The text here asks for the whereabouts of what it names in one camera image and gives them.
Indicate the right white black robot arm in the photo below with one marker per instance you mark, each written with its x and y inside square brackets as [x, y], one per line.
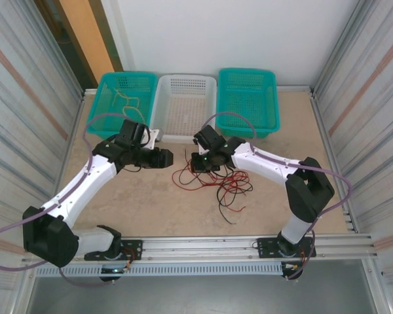
[265, 163]

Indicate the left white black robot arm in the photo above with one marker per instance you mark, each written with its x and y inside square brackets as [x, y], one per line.
[82, 183]

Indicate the white plastic basket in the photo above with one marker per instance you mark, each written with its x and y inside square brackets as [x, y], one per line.
[183, 98]

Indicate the teal plastic basket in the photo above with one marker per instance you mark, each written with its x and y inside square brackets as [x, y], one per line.
[245, 98]
[131, 81]

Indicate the orange wooden door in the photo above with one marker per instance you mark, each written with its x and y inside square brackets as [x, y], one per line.
[82, 26]

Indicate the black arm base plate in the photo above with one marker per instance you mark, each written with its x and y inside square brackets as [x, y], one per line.
[265, 245]
[134, 245]

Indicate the aluminium double mounting rail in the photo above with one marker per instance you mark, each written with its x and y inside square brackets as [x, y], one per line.
[199, 247]

